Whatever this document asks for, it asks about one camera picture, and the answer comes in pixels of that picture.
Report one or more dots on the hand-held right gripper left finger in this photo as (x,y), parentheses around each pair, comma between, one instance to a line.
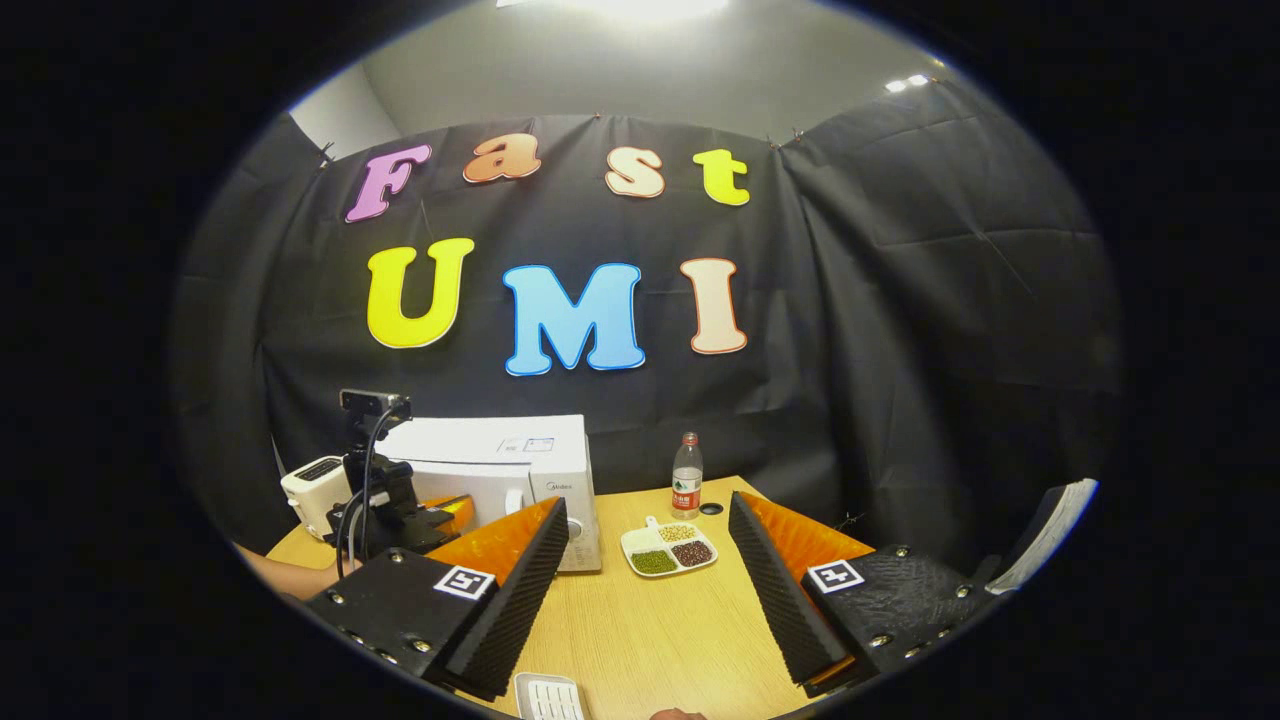
(525,590)

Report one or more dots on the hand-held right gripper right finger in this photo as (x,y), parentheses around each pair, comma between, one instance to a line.
(775,590)

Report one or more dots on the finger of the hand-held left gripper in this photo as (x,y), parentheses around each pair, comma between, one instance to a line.
(455,512)

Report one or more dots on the white microwave oven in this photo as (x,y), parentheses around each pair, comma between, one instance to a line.
(480,450)

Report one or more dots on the white toaster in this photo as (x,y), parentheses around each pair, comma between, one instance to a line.
(310,490)

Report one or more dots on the small white ribbed tray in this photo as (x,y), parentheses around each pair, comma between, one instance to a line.
(550,698)

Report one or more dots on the white divided dish of beans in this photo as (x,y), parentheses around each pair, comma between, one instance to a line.
(668,548)

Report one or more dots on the clear red-label water bottle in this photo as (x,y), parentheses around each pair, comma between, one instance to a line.
(687,485)

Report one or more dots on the black backdrop cloth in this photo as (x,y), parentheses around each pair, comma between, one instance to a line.
(900,300)

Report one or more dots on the large ceiling light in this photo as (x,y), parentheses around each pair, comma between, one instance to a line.
(650,8)

